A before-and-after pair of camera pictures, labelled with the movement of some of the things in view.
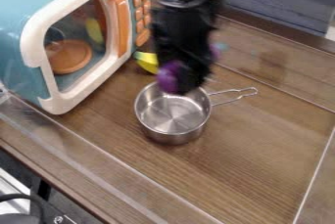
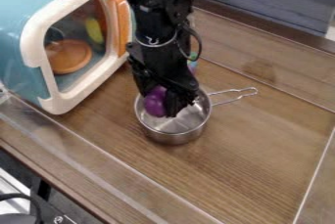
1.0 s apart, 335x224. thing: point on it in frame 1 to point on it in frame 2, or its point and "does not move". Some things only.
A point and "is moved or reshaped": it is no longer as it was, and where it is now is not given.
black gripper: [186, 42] to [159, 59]
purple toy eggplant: [172, 70] is moved or reshaped
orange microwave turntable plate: [69, 56] does not move
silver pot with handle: [175, 117] does not move
